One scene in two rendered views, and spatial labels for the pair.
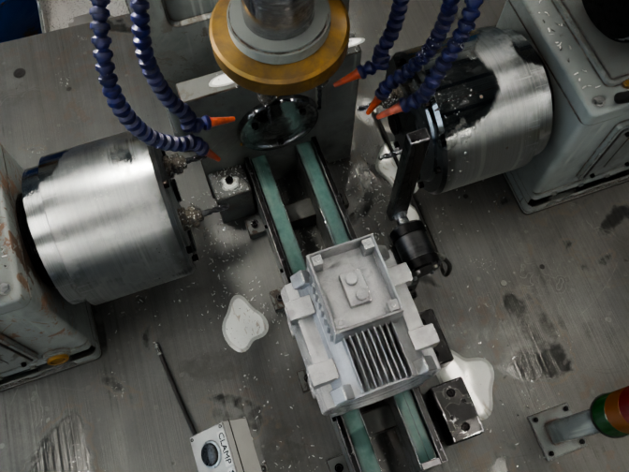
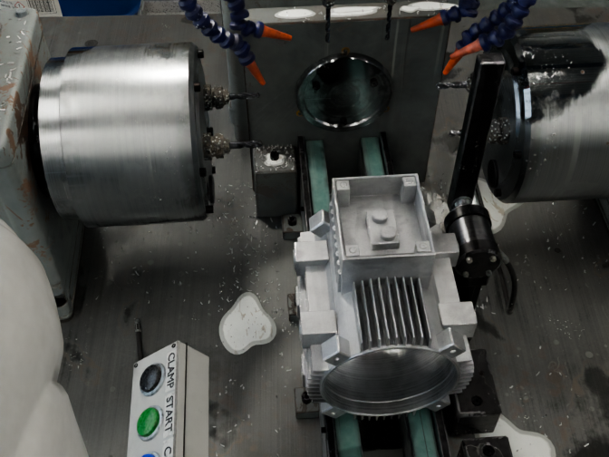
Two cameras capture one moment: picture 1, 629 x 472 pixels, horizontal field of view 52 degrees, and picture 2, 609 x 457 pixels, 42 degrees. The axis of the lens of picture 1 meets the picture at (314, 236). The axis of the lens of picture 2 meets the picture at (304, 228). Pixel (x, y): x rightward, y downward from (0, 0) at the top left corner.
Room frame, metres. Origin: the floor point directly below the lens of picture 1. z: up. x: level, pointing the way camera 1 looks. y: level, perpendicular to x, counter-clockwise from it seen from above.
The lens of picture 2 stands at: (-0.30, -0.13, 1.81)
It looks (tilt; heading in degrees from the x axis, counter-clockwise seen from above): 50 degrees down; 16
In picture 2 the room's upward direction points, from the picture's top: straight up
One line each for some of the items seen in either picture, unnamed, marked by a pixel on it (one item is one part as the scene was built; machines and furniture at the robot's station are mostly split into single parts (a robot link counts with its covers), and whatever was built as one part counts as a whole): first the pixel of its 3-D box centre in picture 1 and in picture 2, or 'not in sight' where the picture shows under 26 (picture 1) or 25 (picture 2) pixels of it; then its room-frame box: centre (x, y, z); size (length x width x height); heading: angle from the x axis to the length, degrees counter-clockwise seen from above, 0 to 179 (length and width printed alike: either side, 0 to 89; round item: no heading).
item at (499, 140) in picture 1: (476, 106); (580, 112); (0.64, -0.28, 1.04); 0.41 x 0.25 x 0.25; 109
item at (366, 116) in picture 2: (279, 125); (343, 95); (0.61, 0.06, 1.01); 0.15 x 0.02 x 0.15; 109
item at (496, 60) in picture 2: (406, 180); (473, 140); (0.45, -0.14, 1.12); 0.04 x 0.03 x 0.26; 19
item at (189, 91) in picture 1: (270, 110); (339, 89); (0.67, 0.08, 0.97); 0.30 x 0.11 x 0.34; 109
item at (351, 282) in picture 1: (353, 289); (379, 235); (0.28, -0.06, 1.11); 0.12 x 0.11 x 0.07; 19
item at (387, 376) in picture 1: (358, 331); (378, 310); (0.24, -0.07, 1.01); 0.20 x 0.19 x 0.19; 19
